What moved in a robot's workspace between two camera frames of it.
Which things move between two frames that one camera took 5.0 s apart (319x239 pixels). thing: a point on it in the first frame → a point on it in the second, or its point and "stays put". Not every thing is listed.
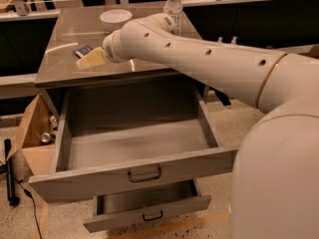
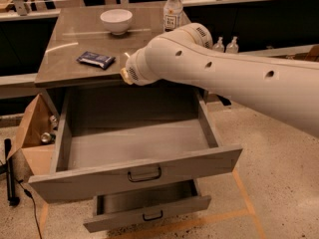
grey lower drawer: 142,204 stays put
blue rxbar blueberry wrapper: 82,51 → 92,58
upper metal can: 53,121 stays put
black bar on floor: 13,200 stays put
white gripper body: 111,51 → 132,71
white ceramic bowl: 114,19 stays put
